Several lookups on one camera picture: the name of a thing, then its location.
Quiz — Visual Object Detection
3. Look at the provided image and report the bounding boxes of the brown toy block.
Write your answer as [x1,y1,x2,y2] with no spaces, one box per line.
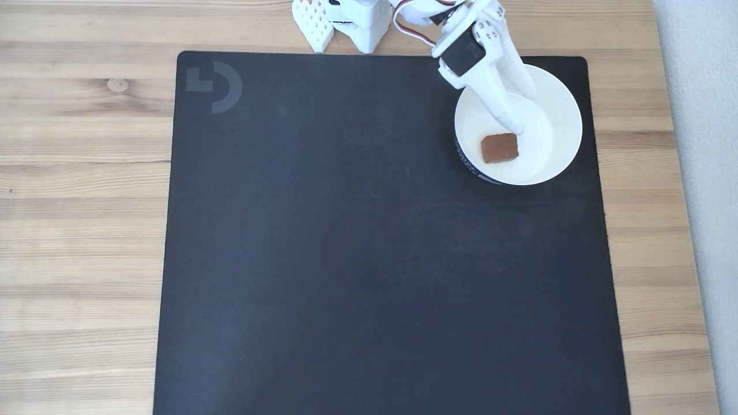
[480,133,520,165]

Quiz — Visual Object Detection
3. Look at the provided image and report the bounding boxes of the white bowl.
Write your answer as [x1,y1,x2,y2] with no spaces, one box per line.
[454,62,583,186]

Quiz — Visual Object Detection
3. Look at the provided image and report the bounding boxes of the black desk mat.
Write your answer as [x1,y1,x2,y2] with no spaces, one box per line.
[153,51,632,415]

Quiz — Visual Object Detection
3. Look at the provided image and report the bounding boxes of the red white black servo wires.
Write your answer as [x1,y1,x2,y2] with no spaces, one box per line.
[393,2,440,47]

